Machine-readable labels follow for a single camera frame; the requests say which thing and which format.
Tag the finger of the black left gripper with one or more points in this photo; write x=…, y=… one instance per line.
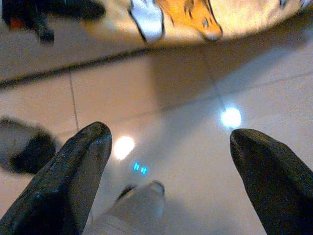
x=45, y=33
x=78, y=9

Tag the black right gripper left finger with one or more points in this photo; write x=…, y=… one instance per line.
x=61, y=183

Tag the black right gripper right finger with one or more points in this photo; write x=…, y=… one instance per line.
x=276, y=183

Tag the yellow egg-print blanket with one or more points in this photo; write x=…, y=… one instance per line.
x=244, y=19

